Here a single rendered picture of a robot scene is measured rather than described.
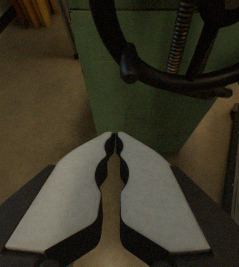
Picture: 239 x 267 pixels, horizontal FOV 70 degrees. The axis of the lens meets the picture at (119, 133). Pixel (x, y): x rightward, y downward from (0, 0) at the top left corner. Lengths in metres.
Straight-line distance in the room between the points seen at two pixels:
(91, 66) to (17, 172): 0.75
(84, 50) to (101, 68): 0.07
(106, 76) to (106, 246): 0.70
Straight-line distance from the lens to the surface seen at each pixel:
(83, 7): 0.44
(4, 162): 1.14
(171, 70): 0.36
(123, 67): 0.21
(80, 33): 0.46
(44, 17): 1.95
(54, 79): 1.40
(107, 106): 0.62
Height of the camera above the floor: 0.89
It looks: 60 degrees down
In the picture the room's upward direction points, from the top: straight up
